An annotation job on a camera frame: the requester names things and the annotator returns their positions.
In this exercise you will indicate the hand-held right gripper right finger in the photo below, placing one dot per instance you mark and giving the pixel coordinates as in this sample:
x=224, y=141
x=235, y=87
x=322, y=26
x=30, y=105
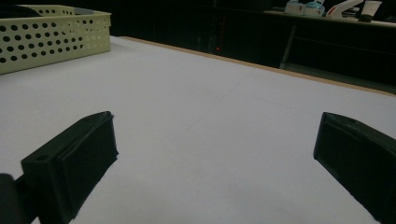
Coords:
x=358, y=155

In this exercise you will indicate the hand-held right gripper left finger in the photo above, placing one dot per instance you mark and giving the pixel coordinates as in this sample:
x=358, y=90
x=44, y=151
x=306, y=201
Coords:
x=71, y=161

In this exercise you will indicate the yellow perforated plastic basket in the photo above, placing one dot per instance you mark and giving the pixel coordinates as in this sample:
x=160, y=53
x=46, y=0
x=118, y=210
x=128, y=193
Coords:
x=46, y=57

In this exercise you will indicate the white and red device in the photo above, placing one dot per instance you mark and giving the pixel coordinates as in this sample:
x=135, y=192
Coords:
x=342, y=9

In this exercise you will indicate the white tissue packet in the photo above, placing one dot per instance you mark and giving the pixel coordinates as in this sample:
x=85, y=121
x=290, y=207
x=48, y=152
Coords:
x=314, y=9
x=294, y=7

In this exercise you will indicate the white frame wooden desk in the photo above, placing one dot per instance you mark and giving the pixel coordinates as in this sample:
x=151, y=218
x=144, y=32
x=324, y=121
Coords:
x=342, y=23

